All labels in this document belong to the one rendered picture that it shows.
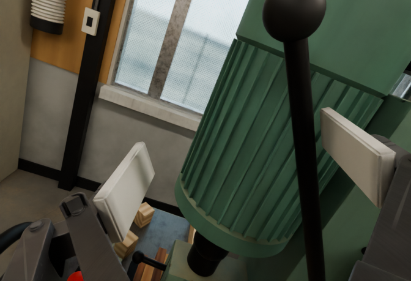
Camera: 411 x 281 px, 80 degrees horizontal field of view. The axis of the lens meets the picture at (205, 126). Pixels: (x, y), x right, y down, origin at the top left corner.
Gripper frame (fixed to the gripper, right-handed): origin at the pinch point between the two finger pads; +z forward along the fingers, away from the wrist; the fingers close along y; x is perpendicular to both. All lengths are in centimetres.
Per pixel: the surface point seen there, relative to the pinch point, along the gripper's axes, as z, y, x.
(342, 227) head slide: 7.2, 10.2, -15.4
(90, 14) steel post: 128, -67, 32
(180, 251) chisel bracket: 15.3, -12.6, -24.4
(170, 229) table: 37, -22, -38
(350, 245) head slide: 7.2, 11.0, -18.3
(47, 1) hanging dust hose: 120, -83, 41
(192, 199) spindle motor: 8.8, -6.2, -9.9
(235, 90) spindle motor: 8.9, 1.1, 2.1
